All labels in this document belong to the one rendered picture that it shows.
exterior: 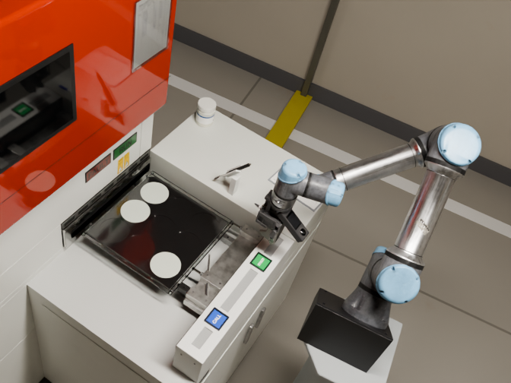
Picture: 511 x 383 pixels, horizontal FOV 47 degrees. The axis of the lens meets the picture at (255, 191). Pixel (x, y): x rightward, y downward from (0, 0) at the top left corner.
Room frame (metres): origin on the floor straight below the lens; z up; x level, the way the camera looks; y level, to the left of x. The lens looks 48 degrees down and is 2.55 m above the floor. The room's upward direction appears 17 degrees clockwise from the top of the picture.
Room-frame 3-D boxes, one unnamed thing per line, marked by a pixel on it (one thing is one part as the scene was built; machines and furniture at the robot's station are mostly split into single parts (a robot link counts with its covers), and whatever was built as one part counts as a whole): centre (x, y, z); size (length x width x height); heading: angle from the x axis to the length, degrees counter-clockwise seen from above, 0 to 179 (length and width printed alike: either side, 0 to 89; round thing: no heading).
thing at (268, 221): (1.17, -0.08, 1.17); 0.09 x 0.08 x 0.12; 71
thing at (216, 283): (1.03, 0.05, 0.89); 0.08 x 0.03 x 0.03; 71
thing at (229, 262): (1.11, 0.02, 0.87); 0.36 x 0.08 x 0.03; 161
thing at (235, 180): (1.37, 0.09, 1.03); 0.06 x 0.04 x 0.13; 71
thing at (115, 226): (1.18, 0.28, 0.90); 0.34 x 0.34 x 0.01; 71
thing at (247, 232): (1.26, -0.03, 0.89); 0.08 x 0.03 x 0.03; 71
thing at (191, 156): (1.51, 0.06, 0.89); 0.62 x 0.35 x 0.14; 71
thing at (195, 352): (1.00, -0.04, 0.89); 0.55 x 0.09 x 0.14; 161
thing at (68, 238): (1.23, 0.48, 0.89); 0.44 x 0.02 x 0.10; 161
